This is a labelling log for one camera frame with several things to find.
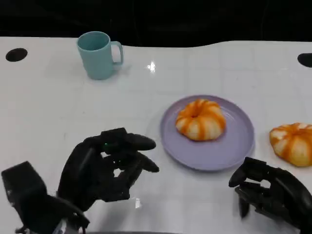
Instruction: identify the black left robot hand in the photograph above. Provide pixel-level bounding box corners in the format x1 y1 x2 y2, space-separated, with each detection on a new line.
57 127 160 212

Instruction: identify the orange white toy bread roll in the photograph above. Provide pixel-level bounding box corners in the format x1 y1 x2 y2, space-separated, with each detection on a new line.
175 98 227 141
269 122 312 168

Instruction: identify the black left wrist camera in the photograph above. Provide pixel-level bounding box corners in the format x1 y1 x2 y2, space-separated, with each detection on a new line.
1 160 90 234

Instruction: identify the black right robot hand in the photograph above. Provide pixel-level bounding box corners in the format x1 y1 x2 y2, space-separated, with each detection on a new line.
228 156 312 230

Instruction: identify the lilac plate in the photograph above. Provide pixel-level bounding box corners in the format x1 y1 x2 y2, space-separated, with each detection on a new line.
159 94 255 171

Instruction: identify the pale green mug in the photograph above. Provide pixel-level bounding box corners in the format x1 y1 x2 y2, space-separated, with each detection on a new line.
77 31 124 80

